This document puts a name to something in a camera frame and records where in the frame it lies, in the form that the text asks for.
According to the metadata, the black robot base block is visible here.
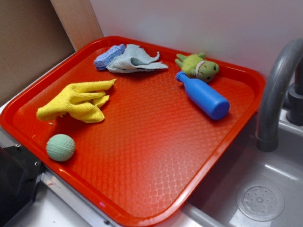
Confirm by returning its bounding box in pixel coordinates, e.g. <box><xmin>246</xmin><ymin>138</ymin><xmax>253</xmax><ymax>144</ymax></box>
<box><xmin>0</xmin><ymin>146</ymin><xmax>44</xmax><ymax>227</ymax></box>

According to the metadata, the light blue cloth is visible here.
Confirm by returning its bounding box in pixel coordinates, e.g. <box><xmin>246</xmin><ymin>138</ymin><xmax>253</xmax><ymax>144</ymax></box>
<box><xmin>106</xmin><ymin>44</ymin><xmax>169</xmax><ymax>73</ymax></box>

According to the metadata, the yellow cloth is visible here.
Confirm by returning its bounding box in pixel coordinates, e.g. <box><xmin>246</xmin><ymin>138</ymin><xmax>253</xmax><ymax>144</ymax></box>
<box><xmin>36</xmin><ymin>79</ymin><xmax>116</xmax><ymax>123</ymax></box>

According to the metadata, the red plastic tray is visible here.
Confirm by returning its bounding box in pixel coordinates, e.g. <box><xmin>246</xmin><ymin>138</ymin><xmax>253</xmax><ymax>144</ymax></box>
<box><xmin>0</xmin><ymin>36</ymin><xmax>265</xmax><ymax>227</ymax></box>

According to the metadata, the blue plastic bottle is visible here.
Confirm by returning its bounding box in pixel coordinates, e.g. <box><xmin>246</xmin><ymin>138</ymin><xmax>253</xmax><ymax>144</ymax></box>
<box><xmin>176</xmin><ymin>71</ymin><xmax>230</xmax><ymax>120</ymax></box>

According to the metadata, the green plush frog toy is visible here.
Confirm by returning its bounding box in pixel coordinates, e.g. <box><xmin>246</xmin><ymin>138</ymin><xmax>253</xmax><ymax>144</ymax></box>
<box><xmin>175</xmin><ymin>52</ymin><xmax>220</xmax><ymax>83</ymax></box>

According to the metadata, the blue sponge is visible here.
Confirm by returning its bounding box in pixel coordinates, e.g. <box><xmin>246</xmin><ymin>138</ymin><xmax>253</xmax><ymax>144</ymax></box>
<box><xmin>94</xmin><ymin>44</ymin><xmax>126</xmax><ymax>70</ymax></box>

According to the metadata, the green dimpled ball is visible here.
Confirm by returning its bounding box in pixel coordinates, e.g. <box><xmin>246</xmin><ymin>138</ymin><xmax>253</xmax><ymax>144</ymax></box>
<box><xmin>46</xmin><ymin>134</ymin><xmax>75</xmax><ymax>162</ymax></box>

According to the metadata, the grey toy sink basin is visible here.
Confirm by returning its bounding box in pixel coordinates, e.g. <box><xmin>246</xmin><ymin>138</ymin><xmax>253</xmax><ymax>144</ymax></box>
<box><xmin>182</xmin><ymin>108</ymin><xmax>303</xmax><ymax>227</ymax></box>

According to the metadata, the brown cardboard panel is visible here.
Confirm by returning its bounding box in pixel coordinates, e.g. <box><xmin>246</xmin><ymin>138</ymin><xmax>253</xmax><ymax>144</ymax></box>
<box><xmin>0</xmin><ymin>0</ymin><xmax>103</xmax><ymax>105</ymax></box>

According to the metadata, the grey toy faucet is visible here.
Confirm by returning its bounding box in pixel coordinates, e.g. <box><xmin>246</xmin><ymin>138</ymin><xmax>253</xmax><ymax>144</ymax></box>
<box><xmin>256</xmin><ymin>38</ymin><xmax>303</xmax><ymax>152</ymax></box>

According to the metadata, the dark grey faucet handle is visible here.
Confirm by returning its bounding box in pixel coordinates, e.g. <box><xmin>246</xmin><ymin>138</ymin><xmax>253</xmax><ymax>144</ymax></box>
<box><xmin>286</xmin><ymin>62</ymin><xmax>303</xmax><ymax>126</ymax></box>

